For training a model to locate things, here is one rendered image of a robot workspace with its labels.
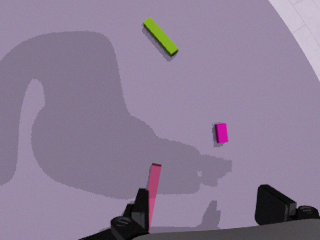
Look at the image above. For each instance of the pink rod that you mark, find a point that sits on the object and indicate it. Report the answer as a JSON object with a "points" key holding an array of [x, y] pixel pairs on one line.
{"points": [[152, 187]]}

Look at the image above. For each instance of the magenta block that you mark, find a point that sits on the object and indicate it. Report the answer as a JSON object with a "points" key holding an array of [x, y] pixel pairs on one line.
{"points": [[221, 133]]}

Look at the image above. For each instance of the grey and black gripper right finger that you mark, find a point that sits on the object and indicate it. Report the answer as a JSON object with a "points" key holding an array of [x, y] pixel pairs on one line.
{"points": [[274, 207]]}

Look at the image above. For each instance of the lime green rod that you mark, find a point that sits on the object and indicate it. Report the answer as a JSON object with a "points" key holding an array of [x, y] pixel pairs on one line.
{"points": [[160, 37]]}

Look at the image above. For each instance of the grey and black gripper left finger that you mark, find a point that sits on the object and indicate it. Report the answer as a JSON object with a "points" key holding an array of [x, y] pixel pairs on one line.
{"points": [[127, 227]]}

